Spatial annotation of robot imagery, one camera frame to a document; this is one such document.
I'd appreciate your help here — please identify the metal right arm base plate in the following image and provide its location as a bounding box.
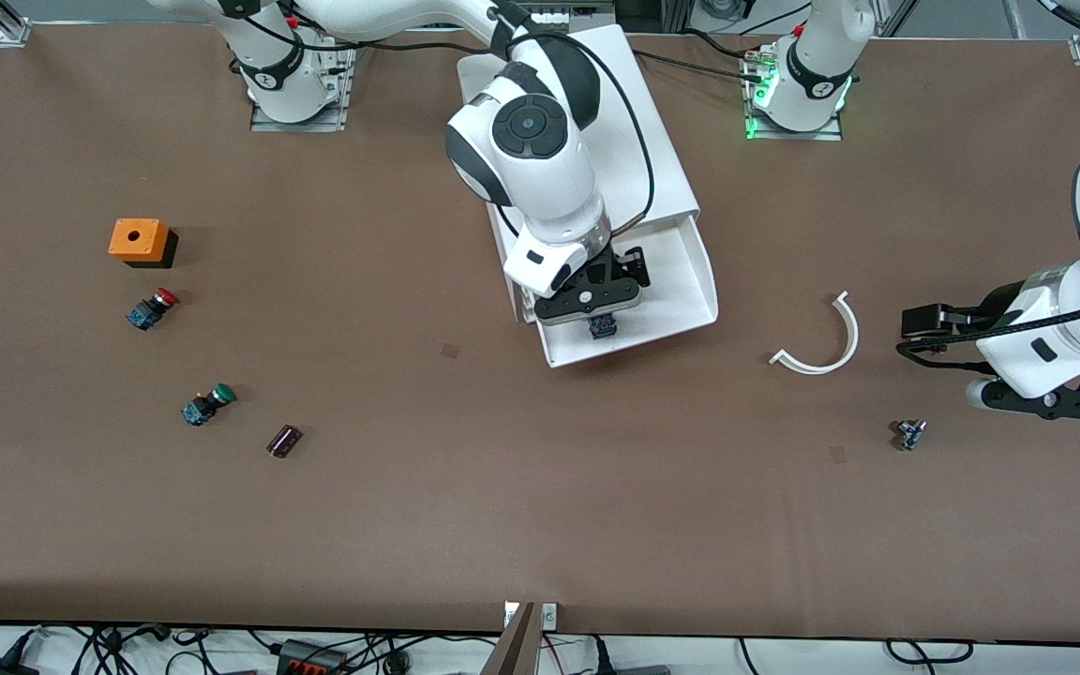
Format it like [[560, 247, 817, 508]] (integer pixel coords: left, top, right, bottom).
[[249, 42, 354, 133]]

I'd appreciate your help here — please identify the white drawer cabinet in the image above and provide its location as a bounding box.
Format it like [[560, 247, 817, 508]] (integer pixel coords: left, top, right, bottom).
[[457, 23, 700, 324]]

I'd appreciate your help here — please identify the white curved plastic strip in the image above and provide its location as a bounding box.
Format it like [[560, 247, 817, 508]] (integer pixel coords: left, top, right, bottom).
[[769, 291, 861, 376]]

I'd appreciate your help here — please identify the wooden post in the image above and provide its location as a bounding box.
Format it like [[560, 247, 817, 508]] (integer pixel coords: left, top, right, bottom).
[[479, 602, 541, 675]]

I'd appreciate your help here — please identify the black power strip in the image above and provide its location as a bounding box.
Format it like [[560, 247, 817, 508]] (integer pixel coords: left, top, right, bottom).
[[276, 638, 351, 675]]

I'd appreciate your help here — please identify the red push button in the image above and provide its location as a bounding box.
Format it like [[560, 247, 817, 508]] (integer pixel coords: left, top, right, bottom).
[[125, 288, 181, 332]]

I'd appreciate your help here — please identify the white plastic drawer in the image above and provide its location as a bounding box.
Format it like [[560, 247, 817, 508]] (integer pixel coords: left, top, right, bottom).
[[540, 214, 720, 369]]

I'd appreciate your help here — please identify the black looped cable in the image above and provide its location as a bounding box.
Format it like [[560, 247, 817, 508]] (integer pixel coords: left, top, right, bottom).
[[885, 639, 975, 666]]

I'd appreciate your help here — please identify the grey terminal block device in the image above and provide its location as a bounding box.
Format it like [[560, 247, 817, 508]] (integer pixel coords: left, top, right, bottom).
[[526, 0, 616, 34]]

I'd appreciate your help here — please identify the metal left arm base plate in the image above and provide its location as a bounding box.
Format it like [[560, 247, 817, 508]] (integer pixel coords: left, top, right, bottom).
[[744, 52, 844, 143]]

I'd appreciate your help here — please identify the black cable on table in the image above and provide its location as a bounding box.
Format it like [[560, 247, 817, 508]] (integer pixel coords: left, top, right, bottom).
[[634, 47, 771, 85]]

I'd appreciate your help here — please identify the orange box with hole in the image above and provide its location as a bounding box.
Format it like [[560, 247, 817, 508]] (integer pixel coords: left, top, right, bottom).
[[108, 218, 179, 270]]

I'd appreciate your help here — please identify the green push button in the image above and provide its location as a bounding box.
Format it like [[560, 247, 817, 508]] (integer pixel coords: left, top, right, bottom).
[[181, 382, 237, 428]]

